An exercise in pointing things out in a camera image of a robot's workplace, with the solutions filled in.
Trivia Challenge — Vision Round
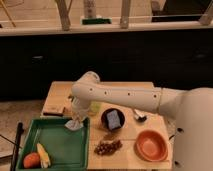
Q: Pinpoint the grey towel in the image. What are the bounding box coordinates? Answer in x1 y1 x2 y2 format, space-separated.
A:
65 120 83 131

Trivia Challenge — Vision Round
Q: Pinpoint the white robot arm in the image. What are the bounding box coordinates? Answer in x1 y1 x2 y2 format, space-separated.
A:
71 71 213 171

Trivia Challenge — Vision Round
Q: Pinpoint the green plastic tray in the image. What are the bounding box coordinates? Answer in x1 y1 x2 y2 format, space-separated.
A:
16 118 90 171

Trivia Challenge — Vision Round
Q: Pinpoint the light green cup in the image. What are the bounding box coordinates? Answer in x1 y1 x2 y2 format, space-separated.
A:
89 102 101 116

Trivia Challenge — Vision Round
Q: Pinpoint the black bowl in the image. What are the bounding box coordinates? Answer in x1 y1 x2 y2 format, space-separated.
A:
101 108 125 131

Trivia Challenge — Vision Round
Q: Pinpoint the blue sponge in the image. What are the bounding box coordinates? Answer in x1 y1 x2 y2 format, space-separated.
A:
107 110 121 130

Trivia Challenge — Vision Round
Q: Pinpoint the bunch of dark grapes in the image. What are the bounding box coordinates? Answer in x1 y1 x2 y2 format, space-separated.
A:
94 140 122 155

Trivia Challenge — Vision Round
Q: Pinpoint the black stand pole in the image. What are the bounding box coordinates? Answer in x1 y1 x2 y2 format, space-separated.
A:
10 122 24 171

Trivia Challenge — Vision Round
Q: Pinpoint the red tomato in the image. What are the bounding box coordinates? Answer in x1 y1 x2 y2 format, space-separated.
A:
23 152 40 169

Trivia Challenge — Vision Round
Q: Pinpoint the orange bowl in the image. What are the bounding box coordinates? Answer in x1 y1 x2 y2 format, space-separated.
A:
134 130 168 162

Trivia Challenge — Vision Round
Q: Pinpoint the green brush on ledge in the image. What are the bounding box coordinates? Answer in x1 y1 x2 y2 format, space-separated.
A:
82 18 111 25

